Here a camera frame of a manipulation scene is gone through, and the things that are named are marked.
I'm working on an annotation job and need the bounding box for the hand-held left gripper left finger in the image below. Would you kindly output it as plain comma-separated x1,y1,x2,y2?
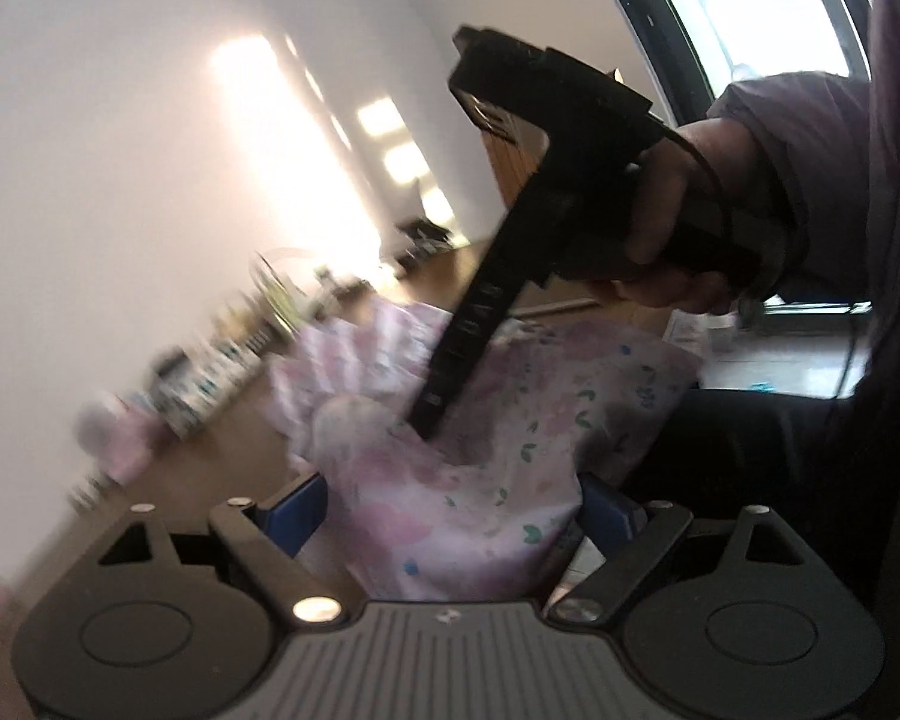
97,471,346,627

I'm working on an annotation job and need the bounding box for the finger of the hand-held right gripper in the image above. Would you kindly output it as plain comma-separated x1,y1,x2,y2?
405,399,460,442

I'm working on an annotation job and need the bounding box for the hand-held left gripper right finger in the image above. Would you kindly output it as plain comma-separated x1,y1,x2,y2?
544,472,807,627

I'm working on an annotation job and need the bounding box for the pink floral garment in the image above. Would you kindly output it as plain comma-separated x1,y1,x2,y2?
270,296,702,605

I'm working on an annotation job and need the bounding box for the person's right forearm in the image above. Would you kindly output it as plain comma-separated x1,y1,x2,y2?
709,71,882,293

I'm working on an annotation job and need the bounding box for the person's right hand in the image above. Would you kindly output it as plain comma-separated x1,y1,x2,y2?
585,120,773,314

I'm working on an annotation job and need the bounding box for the brown wooden furniture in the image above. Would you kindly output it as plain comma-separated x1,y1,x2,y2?
480,116,545,215

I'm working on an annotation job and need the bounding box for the plain pink cloth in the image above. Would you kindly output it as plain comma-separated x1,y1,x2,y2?
75,394,170,485

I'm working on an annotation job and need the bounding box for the dark framed window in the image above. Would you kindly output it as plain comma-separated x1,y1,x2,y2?
585,0,878,316

